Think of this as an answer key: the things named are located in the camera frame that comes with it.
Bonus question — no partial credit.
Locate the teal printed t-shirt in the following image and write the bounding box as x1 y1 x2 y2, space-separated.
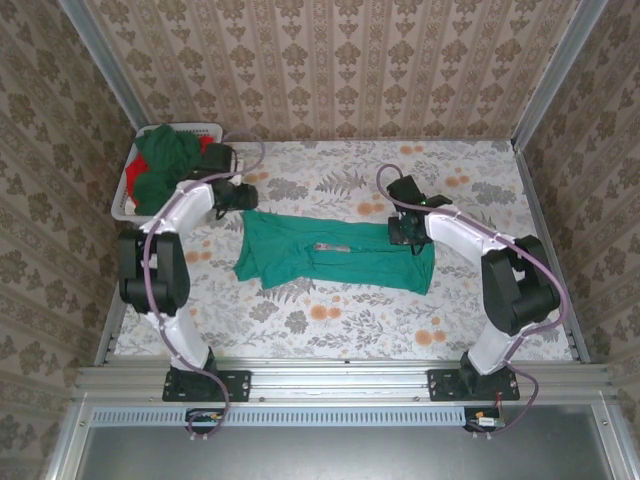
233 209 437 297

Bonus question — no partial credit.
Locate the dark green t-shirt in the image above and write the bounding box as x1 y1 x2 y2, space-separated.
133 123 212 217

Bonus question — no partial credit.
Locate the red t-shirt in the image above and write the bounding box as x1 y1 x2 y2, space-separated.
124 135 215 204

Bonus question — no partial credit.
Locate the floral table covering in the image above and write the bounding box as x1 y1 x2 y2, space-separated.
114 139 574 361

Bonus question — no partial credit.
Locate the white plastic laundry basket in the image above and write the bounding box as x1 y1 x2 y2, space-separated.
110 122 225 221

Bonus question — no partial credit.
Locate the grey metal panel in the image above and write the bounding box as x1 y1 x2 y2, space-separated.
74 404 616 480

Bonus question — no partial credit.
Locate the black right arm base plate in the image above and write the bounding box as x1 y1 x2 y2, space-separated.
427 368 521 403

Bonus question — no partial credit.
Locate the aluminium mounting rail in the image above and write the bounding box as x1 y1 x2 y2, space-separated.
74 357 614 402

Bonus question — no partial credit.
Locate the aluminium frame post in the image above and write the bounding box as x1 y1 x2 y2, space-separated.
57 0 164 151
511 0 609 151

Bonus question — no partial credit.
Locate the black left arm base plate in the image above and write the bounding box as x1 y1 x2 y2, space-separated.
162 368 251 403

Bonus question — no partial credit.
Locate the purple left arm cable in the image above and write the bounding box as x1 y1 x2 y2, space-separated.
142 129 266 442

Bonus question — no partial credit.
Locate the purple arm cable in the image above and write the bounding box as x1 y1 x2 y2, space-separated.
375 163 572 439
142 129 266 442

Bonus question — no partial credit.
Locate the grey slotted cable duct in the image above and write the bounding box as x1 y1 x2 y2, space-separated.
89 405 469 428

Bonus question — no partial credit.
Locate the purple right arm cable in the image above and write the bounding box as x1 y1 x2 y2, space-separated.
375 163 572 439

